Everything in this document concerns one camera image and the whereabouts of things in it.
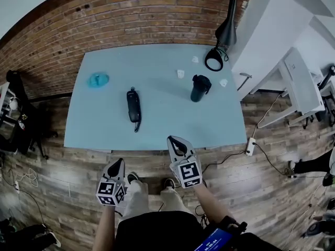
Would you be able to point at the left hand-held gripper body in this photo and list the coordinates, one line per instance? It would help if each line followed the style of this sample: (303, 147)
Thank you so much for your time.
(106, 189)

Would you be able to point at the black tumbler bottle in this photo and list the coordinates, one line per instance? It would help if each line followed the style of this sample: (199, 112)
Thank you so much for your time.
(197, 90)

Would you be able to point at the person's right forearm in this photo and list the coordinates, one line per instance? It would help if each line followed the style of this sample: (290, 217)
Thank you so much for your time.
(212, 205)

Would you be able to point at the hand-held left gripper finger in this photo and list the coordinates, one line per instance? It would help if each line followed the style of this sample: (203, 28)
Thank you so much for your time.
(106, 172)
(121, 175)

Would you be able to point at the person's shoe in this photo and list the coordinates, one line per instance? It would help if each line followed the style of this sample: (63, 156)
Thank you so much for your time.
(169, 183)
(133, 178)

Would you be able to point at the black chest mount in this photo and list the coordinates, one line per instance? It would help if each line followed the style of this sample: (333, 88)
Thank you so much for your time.
(234, 225)

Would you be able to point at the person's beige trousers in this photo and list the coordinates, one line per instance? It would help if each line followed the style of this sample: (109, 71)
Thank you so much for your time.
(136, 200)

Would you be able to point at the light blue table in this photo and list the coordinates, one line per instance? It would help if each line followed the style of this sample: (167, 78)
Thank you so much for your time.
(162, 114)

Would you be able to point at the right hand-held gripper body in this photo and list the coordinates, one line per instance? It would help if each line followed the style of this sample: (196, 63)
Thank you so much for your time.
(189, 172)

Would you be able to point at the hammer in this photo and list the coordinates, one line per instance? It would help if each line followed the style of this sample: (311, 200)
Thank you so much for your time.
(245, 77)

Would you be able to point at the person's black shirt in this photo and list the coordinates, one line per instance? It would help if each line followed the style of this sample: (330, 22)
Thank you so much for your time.
(157, 231)

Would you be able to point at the white side table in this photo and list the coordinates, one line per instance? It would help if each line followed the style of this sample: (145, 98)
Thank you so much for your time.
(5, 98)

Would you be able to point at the blue-screen phone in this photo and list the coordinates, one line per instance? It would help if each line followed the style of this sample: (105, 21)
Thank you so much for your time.
(213, 240)

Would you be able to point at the small white plastic piece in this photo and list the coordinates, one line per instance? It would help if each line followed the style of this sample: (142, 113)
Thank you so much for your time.
(223, 82)
(195, 59)
(180, 73)

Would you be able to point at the person's left forearm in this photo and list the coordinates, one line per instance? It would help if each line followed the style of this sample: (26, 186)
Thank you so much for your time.
(106, 226)

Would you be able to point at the person's left shoe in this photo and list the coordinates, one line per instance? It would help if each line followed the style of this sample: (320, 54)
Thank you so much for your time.
(133, 178)

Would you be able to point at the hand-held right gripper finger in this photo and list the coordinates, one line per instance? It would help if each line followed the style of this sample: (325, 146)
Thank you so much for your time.
(172, 153)
(189, 148)

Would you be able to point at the white desk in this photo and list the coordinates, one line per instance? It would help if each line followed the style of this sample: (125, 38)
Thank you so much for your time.
(303, 88)

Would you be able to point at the blue crumpled cloth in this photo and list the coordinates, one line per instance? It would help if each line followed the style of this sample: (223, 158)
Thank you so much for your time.
(98, 80)

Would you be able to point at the person's right shoe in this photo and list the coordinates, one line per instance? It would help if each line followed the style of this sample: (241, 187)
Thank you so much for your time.
(169, 183)

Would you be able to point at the white power strip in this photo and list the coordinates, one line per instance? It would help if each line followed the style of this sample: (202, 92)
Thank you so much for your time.
(250, 146)

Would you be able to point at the black desk lamp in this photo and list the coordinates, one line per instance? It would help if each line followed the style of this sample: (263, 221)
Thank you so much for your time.
(227, 30)

